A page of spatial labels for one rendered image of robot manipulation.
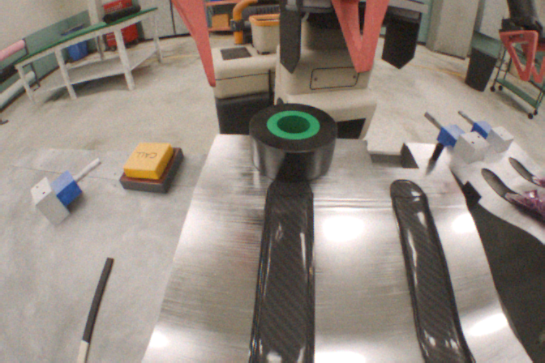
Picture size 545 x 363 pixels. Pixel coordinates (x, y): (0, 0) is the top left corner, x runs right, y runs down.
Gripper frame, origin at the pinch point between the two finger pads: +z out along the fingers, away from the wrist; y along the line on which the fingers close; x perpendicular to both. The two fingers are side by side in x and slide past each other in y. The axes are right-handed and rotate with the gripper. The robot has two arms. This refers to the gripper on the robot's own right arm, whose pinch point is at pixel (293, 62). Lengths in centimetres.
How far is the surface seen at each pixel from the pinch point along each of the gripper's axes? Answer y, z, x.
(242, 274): -5.4, 13.0, -0.8
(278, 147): -0.7, 5.9, 4.1
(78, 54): -374, -215, 605
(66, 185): -30.2, 8.5, 17.6
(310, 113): 3.7, 4.0, 7.9
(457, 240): 12.0, 14.5, -4.1
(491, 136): 38.3, 10.7, 6.7
